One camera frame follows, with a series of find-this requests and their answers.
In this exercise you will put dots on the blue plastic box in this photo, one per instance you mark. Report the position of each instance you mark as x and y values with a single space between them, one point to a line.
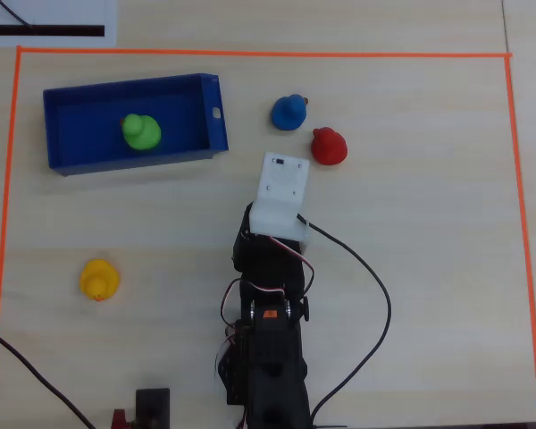
134 158

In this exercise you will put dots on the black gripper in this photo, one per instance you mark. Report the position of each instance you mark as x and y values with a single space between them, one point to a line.
242 238

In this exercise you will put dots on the red rubber duck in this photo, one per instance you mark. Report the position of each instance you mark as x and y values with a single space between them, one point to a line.
330 147

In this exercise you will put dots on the red clamp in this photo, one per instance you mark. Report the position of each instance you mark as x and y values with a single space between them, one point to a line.
118 420

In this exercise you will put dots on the orange tape strip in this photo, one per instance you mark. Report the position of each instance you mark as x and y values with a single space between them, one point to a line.
524 223
5 223
250 52

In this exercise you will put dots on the green rubber duck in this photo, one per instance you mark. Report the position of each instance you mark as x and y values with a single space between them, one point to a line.
143 134

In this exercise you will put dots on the blue rubber duck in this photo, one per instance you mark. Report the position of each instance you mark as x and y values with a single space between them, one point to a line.
288 114

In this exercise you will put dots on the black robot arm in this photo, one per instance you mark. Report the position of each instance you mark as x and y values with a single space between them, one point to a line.
272 357

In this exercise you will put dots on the yellow rubber duck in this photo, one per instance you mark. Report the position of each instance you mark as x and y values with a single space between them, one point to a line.
99 279

